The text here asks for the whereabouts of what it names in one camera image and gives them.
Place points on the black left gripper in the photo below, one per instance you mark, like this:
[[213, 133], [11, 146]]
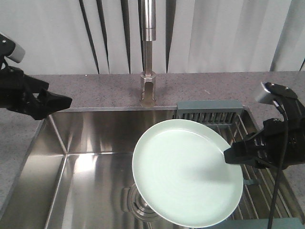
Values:
[[17, 94]]

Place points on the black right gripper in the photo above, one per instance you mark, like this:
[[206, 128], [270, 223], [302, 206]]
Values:
[[279, 144]]

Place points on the pale green round plate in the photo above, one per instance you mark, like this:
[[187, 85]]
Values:
[[179, 169]]

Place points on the steel roll-up drying rack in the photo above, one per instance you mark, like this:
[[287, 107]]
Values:
[[217, 112]]

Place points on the white pleated curtain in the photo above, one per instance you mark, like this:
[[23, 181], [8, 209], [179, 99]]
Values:
[[192, 36]]

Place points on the stainless steel sink basin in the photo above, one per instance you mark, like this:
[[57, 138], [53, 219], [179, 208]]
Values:
[[79, 162]]

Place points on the round steel sink drain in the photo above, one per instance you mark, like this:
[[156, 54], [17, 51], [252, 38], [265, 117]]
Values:
[[132, 202]]

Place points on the stainless steel faucet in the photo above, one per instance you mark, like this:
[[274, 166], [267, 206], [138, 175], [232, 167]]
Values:
[[148, 76]]

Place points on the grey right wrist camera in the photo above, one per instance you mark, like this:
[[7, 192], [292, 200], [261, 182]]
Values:
[[262, 94]]

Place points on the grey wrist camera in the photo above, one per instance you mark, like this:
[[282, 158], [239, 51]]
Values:
[[262, 94], [10, 49]]

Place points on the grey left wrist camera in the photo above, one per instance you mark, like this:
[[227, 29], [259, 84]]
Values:
[[10, 49]]

